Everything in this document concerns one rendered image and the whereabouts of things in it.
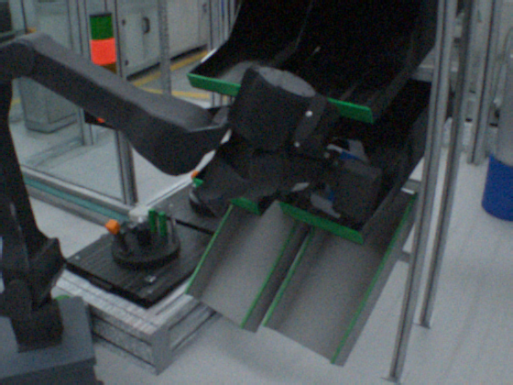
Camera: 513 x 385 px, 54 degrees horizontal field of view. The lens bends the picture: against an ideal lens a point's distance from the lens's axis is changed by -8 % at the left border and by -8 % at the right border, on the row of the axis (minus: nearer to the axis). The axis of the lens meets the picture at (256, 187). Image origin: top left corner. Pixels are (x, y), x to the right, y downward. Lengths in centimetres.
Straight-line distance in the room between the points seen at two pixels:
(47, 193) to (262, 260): 76
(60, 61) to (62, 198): 90
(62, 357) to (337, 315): 40
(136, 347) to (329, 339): 34
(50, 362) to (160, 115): 38
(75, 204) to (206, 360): 58
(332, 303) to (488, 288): 51
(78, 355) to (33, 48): 40
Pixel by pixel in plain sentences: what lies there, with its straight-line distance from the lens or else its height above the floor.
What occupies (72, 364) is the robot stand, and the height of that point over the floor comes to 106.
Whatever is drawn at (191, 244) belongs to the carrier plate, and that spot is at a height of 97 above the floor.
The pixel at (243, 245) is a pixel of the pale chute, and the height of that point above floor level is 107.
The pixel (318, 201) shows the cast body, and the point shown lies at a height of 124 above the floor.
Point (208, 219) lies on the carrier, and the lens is 119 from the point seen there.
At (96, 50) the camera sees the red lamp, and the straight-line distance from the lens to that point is 116.
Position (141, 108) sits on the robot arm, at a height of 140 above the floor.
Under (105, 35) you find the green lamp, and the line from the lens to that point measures 115.
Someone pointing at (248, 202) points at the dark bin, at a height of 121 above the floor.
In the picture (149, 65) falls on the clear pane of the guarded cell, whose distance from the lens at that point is 236.
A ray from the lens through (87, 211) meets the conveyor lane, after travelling 136.
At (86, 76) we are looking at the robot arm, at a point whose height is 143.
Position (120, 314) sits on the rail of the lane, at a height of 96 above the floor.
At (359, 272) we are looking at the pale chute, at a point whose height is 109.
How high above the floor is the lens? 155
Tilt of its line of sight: 26 degrees down
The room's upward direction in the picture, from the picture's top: 1 degrees counter-clockwise
